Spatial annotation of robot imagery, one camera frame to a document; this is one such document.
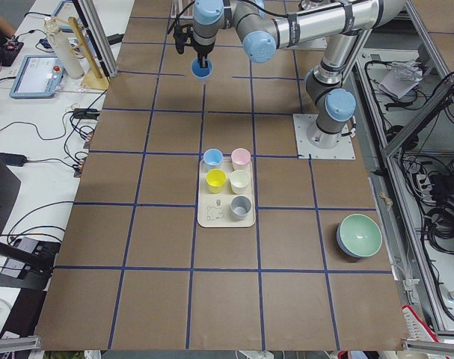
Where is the pink plastic cup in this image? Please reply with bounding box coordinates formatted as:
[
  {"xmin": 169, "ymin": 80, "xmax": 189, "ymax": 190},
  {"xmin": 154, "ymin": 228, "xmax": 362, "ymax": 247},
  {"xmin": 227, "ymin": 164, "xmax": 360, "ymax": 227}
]
[{"xmin": 231, "ymin": 147, "xmax": 251, "ymax": 170}]

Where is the yellow plastic cup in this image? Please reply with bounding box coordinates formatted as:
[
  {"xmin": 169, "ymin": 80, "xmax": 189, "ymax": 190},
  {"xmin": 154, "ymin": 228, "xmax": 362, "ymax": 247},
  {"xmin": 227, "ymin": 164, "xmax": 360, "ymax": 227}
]
[{"xmin": 206, "ymin": 168, "xmax": 227, "ymax": 194}]

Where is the aluminium frame post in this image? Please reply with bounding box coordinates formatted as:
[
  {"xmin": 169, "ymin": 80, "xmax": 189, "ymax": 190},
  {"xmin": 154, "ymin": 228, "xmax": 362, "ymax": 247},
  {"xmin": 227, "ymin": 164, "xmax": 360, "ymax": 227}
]
[{"xmin": 73, "ymin": 0, "xmax": 118, "ymax": 78}]

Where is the black monitor stand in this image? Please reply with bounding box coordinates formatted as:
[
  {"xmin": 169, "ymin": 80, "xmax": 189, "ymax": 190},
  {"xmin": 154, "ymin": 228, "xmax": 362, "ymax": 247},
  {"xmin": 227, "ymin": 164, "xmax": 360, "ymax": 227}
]
[{"xmin": 0, "ymin": 159, "xmax": 61, "ymax": 290}]

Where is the white drink bottle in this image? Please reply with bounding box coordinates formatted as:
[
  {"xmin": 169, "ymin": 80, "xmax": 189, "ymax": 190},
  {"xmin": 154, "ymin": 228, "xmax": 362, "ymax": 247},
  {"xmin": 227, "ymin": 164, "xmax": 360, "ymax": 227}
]
[{"xmin": 44, "ymin": 16, "xmax": 85, "ymax": 79}]

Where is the wooden stand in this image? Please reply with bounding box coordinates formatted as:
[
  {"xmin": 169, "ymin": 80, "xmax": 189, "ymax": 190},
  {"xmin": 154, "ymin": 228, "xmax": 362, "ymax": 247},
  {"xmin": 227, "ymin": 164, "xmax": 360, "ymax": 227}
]
[{"xmin": 68, "ymin": 16, "xmax": 109, "ymax": 90}]

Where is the blue teach pendant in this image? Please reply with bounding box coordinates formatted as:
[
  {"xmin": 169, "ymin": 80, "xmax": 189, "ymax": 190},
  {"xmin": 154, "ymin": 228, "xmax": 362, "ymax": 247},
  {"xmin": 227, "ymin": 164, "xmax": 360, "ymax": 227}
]
[{"xmin": 10, "ymin": 55, "xmax": 64, "ymax": 99}]

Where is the grey plastic cup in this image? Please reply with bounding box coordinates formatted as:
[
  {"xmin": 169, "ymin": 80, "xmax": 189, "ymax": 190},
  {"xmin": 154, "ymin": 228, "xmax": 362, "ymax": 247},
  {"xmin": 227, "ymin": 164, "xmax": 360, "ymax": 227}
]
[{"xmin": 230, "ymin": 195, "xmax": 252, "ymax": 221}]

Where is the cream plastic cup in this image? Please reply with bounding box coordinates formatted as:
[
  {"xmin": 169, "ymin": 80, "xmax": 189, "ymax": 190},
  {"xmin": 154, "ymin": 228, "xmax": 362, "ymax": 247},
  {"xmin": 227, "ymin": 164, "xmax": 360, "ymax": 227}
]
[{"xmin": 230, "ymin": 170, "xmax": 251, "ymax": 194}]

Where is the crumpled white paper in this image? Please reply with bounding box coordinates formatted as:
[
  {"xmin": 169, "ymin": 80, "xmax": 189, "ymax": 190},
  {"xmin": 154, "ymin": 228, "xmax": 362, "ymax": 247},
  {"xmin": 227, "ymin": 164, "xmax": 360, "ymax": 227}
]
[{"xmin": 378, "ymin": 61, "xmax": 423, "ymax": 99}]

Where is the light blue plastic cup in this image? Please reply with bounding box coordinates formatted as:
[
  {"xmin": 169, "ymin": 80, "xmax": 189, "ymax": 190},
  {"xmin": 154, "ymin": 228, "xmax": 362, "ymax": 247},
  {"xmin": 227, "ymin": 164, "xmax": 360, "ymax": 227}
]
[{"xmin": 191, "ymin": 59, "xmax": 213, "ymax": 81}]

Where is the black power adapter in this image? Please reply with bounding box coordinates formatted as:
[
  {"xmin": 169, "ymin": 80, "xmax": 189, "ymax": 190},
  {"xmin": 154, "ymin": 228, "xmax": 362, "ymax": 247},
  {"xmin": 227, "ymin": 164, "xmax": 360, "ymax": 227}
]
[{"xmin": 0, "ymin": 153, "xmax": 28, "ymax": 167}]

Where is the blue cup on tray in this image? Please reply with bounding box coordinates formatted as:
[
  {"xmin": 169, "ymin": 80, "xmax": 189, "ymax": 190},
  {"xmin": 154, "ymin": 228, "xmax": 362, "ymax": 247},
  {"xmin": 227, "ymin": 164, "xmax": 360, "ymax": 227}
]
[{"xmin": 203, "ymin": 148, "xmax": 223, "ymax": 168}]

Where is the green and blue bowl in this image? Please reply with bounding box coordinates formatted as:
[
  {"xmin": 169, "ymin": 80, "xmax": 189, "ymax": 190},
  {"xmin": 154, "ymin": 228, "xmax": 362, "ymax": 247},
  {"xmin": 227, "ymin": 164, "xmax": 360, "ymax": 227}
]
[{"xmin": 336, "ymin": 213, "xmax": 383, "ymax": 258}]

